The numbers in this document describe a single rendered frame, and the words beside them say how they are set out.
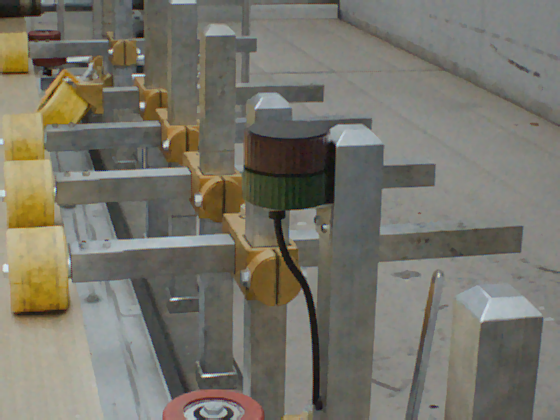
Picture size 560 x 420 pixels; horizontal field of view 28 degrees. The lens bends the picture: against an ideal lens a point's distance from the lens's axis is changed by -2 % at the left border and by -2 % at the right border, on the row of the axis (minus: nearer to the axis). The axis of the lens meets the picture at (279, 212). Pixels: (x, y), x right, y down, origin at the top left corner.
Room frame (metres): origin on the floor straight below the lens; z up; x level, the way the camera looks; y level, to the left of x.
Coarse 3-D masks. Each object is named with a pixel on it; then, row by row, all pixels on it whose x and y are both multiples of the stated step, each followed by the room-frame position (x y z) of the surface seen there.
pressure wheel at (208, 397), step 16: (176, 400) 0.80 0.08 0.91; (192, 400) 0.80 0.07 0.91; (208, 400) 0.81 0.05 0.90; (224, 400) 0.81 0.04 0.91; (240, 400) 0.80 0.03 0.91; (176, 416) 0.77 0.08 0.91; (192, 416) 0.78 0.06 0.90; (208, 416) 0.78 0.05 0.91; (224, 416) 0.78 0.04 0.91; (240, 416) 0.78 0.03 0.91; (256, 416) 0.78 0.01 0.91
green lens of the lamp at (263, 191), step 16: (256, 176) 0.74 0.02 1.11; (320, 176) 0.74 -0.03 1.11; (256, 192) 0.73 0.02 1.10; (272, 192) 0.73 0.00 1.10; (288, 192) 0.73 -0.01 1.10; (304, 192) 0.73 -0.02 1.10; (320, 192) 0.74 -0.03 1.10; (272, 208) 0.73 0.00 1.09; (288, 208) 0.73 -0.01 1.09; (304, 208) 0.73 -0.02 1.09
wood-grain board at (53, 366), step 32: (0, 32) 2.74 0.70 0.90; (32, 64) 2.31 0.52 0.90; (0, 96) 1.98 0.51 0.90; (32, 96) 1.98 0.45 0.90; (0, 128) 1.73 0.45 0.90; (0, 160) 1.54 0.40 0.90; (0, 192) 1.38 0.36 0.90; (0, 224) 1.25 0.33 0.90; (0, 256) 1.14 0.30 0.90; (0, 288) 1.04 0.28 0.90; (0, 320) 0.96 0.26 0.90; (32, 320) 0.97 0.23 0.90; (64, 320) 0.97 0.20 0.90; (0, 352) 0.89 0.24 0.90; (32, 352) 0.90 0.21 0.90; (64, 352) 0.90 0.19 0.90; (0, 384) 0.83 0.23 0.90; (32, 384) 0.83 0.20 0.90; (64, 384) 0.84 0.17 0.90; (96, 384) 0.84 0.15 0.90; (0, 416) 0.78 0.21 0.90; (32, 416) 0.78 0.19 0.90; (64, 416) 0.78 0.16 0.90; (96, 416) 0.78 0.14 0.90
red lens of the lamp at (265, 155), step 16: (256, 144) 0.74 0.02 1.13; (272, 144) 0.73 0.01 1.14; (288, 144) 0.73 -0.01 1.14; (304, 144) 0.73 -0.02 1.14; (320, 144) 0.74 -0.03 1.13; (256, 160) 0.74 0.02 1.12; (272, 160) 0.73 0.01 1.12; (288, 160) 0.73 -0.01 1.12; (304, 160) 0.73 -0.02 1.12; (320, 160) 0.74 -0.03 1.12
